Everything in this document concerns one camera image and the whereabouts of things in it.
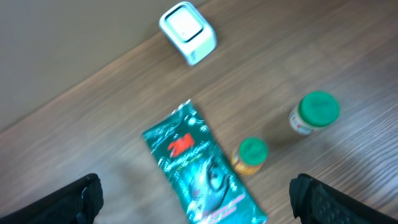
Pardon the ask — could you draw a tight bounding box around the sriracha bottle green cap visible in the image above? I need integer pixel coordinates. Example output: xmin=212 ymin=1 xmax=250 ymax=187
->
xmin=231 ymin=137 xmax=269 ymax=175

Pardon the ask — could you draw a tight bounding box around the white barcode scanner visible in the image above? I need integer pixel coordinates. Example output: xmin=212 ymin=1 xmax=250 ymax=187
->
xmin=159 ymin=1 xmax=217 ymax=66

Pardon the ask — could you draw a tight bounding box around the green lid jar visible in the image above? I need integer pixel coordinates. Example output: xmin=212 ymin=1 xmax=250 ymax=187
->
xmin=289 ymin=91 xmax=340 ymax=135

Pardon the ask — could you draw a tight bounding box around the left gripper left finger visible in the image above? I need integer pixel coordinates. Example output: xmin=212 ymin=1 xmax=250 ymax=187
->
xmin=1 ymin=173 xmax=104 ymax=224

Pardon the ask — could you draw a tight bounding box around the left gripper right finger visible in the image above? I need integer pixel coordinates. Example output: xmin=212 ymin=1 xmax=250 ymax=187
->
xmin=289 ymin=174 xmax=397 ymax=224

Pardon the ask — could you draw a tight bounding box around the green 3M gloves packet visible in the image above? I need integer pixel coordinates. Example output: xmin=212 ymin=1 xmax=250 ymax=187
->
xmin=142 ymin=100 xmax=268 ymax=224

